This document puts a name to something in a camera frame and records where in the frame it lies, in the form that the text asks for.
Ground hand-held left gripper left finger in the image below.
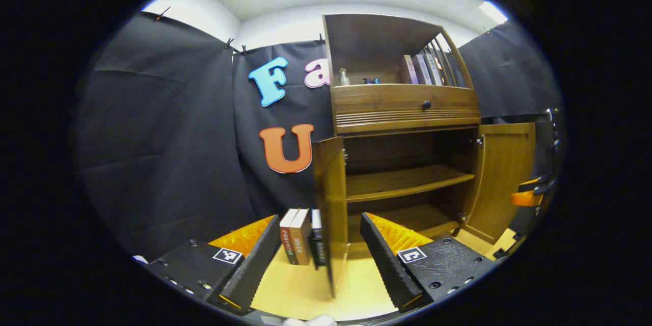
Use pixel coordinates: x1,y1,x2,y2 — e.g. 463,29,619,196
147,214,282,315

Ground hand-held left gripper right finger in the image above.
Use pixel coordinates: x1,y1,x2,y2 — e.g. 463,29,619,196
360,212,497,312

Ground wooden shoe cabinet door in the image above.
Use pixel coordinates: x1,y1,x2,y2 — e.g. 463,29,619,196
312,136,348,298
461,122,536,244

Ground wooden double-door shoe cabinet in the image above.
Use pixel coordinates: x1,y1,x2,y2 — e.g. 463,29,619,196
321,14,482,260

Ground wooden cabinet drawer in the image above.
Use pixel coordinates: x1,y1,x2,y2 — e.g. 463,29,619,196
331,84,480,133

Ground red book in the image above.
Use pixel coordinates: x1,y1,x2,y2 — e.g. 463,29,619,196
280,208,300,265

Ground brown book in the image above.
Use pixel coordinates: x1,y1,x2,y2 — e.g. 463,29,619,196
289,209,312,266

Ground wooden inner shelf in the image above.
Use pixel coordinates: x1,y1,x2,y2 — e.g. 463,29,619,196
346,165,475,203

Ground black backdrop cloth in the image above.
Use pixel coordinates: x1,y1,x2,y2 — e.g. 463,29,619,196
74,10,565,260

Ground grey shelf book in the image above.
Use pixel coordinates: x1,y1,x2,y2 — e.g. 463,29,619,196
412,53,432,86

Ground pink shelf book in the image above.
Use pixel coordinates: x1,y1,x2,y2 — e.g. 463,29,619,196
400,55,419,85

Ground small ceiling light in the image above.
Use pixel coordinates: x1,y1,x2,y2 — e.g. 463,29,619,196
478,1,509,24

